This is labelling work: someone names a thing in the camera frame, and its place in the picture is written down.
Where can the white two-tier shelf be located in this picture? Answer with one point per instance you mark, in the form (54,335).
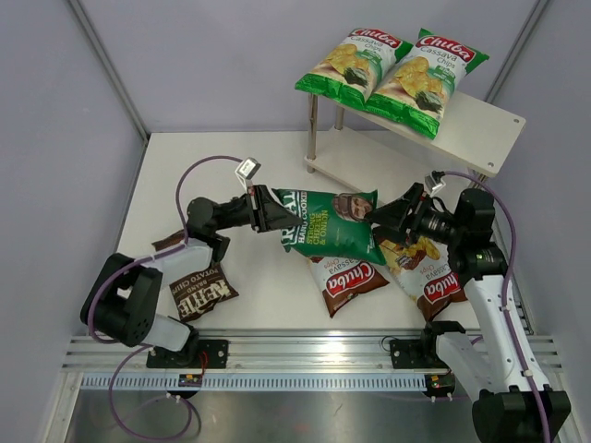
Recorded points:
(361,148)

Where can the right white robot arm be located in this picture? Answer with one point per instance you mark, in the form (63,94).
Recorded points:
(512,399)

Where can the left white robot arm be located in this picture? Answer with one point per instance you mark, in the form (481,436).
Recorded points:
(122,303)

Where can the brown Kettle sea salt bag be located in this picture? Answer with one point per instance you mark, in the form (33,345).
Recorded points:
(196,285)

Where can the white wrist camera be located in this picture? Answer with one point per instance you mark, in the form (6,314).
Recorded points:
(246,170)
(434,182)

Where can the brown Chuba chips bag centre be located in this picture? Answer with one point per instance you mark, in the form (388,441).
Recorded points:
(341,280)

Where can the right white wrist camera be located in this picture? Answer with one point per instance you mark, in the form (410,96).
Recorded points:
(434,182)

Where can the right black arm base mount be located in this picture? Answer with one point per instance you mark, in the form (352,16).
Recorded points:
(414,354)

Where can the brown Chuba chips bag right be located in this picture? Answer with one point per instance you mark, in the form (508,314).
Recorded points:
(423,272)

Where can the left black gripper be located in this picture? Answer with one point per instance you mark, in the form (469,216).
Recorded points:
(264,212)

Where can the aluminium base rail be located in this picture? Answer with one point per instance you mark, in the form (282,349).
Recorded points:
(305,351)

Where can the dark green Real chips bag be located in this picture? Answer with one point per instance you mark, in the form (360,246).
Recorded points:
(333,225)

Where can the brown chuba chips bag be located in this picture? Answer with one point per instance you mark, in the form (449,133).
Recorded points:
(341,280)
(423,272)

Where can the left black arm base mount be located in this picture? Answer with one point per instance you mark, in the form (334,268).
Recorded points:
(211,353)

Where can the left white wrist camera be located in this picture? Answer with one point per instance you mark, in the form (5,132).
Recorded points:
(246,170)

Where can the green Chuba cassava chips bag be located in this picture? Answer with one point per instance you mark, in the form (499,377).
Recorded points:
(353,69)

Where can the white slotted cable duct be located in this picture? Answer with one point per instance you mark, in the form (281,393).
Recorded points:
(257,382)

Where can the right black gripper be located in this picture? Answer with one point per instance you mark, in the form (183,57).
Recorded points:
(396,220)

